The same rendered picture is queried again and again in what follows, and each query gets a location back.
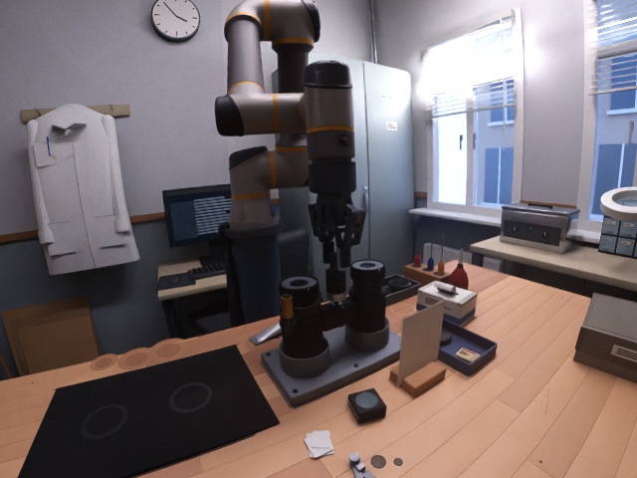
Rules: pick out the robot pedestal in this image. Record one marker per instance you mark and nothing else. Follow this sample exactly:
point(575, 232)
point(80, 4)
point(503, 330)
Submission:
point(251, 279)

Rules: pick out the blue pen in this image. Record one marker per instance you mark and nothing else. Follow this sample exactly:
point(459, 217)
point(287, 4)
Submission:
point(48, 145)

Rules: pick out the beige computer desk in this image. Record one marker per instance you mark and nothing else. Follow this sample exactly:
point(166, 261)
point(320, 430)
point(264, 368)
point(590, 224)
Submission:
point(174, 299)

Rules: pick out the wooden card stand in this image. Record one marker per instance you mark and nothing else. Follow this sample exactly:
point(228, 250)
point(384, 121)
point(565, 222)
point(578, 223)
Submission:
point(423, 379)

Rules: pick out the black mat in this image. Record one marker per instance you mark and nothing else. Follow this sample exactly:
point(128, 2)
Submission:
point(144, 413)

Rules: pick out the round wall clock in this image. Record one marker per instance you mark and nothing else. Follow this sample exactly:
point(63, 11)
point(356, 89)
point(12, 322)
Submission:
point(175, 19)

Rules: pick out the wooden coat rack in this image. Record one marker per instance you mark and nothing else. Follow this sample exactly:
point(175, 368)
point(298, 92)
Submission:
point(118, 109)

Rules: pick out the white lens tissues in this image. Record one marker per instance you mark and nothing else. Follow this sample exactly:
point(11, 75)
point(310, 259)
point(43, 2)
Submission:
point(319, 444)

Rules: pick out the black computer monitor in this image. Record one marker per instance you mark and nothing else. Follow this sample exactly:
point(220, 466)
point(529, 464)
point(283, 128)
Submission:
point(196, 214)

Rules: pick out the grey metal wedge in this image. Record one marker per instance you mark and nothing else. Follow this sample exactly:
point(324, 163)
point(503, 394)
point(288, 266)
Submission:
point(266, 333)

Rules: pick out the large window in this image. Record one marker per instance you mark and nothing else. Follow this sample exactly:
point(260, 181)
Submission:
point(473, 129)

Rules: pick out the white magnifier lamp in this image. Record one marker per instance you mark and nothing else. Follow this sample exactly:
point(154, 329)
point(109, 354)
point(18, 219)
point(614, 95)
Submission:
point(619, 201)

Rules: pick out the blue small drawer cabinet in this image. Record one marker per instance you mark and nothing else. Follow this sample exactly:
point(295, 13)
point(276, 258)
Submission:
point(617, 238)

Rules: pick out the black binocular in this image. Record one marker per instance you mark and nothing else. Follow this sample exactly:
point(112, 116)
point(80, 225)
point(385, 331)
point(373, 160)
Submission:
point(306, 328)

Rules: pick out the brown cardboard sheets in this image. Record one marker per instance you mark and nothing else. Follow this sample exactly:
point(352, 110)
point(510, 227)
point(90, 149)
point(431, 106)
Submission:
point(50, 338)

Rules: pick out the black square lens box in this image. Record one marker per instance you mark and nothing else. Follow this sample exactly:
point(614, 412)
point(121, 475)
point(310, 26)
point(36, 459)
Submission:
point(366, 404)

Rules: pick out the steel ultrasonic cleaner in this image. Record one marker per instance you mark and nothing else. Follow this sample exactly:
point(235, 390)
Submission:
point(540, 226)

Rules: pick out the white lab coat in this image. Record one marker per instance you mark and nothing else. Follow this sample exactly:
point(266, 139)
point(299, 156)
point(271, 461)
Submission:
point(79, 199)

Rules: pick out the small grey tool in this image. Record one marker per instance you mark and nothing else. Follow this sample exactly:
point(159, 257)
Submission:
point(359, 467)

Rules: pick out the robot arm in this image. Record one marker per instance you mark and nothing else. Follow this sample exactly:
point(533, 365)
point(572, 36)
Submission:
point(291, 107)

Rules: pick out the blue tray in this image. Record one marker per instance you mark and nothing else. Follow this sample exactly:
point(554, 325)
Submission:
point(475, 366)

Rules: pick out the black round cap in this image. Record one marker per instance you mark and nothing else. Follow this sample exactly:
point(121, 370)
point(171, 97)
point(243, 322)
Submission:
point(445, 339)

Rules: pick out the white tube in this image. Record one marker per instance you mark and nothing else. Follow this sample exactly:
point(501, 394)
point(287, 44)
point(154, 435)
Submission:
point(446, 289)

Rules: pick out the beige side bench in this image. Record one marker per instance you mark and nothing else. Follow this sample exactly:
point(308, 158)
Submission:
point(547, 264)

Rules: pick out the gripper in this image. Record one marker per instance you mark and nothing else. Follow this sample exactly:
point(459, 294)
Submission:
point(332, 176)

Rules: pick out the small orange cylinder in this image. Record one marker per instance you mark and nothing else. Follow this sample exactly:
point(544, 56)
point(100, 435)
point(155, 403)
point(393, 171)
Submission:
point(286, 306)

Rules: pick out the black ribbed binocular knob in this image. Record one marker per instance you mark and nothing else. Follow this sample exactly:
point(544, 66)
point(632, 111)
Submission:
point(336, 284)

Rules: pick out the grey box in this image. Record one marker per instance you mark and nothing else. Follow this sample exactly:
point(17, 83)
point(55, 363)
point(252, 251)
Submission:
point(609, 333)

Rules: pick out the black keyboard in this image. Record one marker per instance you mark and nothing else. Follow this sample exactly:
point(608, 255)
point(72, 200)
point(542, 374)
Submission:
point(208, 270)

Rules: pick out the grey wall pipe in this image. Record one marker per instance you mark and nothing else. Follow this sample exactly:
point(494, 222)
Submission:
point(373, 30)

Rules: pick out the red air blower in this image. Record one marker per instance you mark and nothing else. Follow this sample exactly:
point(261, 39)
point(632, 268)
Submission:
point(459, 279)

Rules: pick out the white card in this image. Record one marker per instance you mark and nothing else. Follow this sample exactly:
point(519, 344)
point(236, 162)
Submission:
point(422, 341)

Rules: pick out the black eyecup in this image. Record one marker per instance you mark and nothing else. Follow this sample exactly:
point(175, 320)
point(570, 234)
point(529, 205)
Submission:
point(300, 293)
point(367, 275)

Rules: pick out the black tray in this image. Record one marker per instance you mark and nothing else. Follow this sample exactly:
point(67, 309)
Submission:
point(404, 286)

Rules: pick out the white and blue tissue box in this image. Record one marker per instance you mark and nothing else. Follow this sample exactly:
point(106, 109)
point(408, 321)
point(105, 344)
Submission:
point(455, 304)

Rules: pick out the wooden screwdriver block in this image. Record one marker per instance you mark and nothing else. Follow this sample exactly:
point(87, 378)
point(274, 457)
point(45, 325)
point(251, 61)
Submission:
point(423, 275)

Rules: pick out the small yellow card box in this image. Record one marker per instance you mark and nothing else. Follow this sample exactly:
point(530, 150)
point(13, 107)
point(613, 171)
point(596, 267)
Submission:
point(468, 353)

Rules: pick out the black mouse pad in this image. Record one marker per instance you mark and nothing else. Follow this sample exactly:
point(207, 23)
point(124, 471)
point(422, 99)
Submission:
point(175, 281)

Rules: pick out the large dark disc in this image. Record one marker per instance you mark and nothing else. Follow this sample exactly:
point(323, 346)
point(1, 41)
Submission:
point(379, 462)

